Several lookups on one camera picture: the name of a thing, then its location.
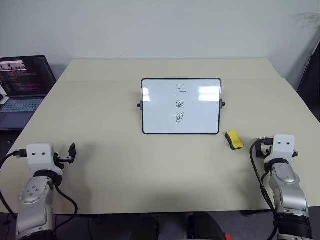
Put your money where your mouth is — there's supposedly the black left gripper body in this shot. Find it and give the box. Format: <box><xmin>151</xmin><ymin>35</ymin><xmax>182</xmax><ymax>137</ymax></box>
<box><xmin>52</xmin><ymin>152</ymin><xmax>71</xmax><ymax>169</ymax></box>

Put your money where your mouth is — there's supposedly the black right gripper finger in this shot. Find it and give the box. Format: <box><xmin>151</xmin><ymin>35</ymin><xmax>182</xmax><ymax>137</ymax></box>
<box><xmin>255</xmin><ymin>139</ymin><xmax>264</xmax><ymax>160</ymax></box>

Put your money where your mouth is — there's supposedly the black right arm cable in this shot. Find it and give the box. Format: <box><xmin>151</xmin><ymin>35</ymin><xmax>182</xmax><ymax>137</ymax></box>
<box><xmin>249</xmin><ymin>137</ymin><xmax>279</xmax><ymax>240</ymax></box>

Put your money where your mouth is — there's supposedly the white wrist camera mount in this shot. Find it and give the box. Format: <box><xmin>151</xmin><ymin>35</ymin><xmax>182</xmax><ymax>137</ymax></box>
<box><xmin>25</xmin><ymin>142</ymin><xmax>64</xmax><ymax>176</ymax></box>
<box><xmin>264</xmin><ymin>134</ymin><xmax>296</xmax><ymax>166</ymax></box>

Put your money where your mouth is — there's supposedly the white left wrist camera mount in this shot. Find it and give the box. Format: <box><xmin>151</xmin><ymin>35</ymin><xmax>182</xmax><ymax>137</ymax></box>
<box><xmin>25</xmin><ymin>142</ymin><xmax>64</xmax><ymax>176</ymax></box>

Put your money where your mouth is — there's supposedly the black-framed small whiteboard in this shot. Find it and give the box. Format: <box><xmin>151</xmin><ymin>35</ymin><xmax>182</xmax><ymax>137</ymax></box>
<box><xmin>136</xmin><ymin>78</ymin><xmax>227</xmax><ymax>136</ymax></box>

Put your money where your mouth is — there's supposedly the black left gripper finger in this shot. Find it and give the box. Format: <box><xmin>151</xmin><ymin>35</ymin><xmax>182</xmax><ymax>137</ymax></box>
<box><xmin>68</xmin><ymin>142</ymin><xmax>77</xmax><ymax>165</ymax></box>

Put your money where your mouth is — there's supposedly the yellow and black eraser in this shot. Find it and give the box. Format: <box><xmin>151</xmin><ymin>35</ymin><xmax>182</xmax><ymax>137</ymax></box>
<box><xmin>224</xmin><ymin>130</ymin><xmax>245</xmax><ymax>151</ymax></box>

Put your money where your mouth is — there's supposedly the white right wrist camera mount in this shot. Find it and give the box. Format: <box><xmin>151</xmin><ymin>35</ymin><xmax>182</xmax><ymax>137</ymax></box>
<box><xmin>264</xmin><ymin>134</ymin><xmax>296</xmax><ymax>166</ymax></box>

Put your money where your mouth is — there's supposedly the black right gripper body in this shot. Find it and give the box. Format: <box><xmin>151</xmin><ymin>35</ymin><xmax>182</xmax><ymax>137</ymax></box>
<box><xmin>260</xmin><ymin>136</ymin><xmax>275</xmax><ymax>157</ymax></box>

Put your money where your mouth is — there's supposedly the black object by wall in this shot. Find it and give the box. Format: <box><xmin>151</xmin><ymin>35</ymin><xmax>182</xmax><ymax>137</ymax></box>
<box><xmin>295</xmin><ymin>41</ymin><xmax>320</xmax><ymax>114</ymax></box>

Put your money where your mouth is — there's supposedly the open dark laptop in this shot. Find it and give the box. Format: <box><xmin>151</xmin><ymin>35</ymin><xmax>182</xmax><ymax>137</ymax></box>
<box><xmin>0</xmin><ymin>55</ymin><xmax>57</xmax><ymax>133</ymax></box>

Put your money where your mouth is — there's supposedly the dark rounded shape orange mark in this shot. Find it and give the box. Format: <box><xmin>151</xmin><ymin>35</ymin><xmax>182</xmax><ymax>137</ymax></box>
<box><xmin>186</xmin><ymin>211</ymin><xmax>230</xmax><ymax>240</ymax></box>

